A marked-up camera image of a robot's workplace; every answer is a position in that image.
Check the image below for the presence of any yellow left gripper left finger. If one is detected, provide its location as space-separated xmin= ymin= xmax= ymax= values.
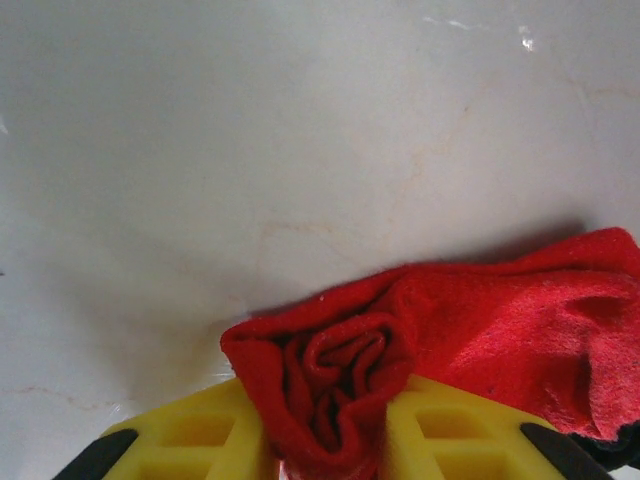
xmin=49 ymin=377 xmax=281 ymax=480

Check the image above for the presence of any red sock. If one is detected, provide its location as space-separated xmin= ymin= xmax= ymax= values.
xmin=219 ymin=227 xmax=640 ymax=480

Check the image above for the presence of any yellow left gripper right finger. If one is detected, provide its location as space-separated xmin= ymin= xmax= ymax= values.
xmin=379 ymin=374 xmax=616 ymax=480

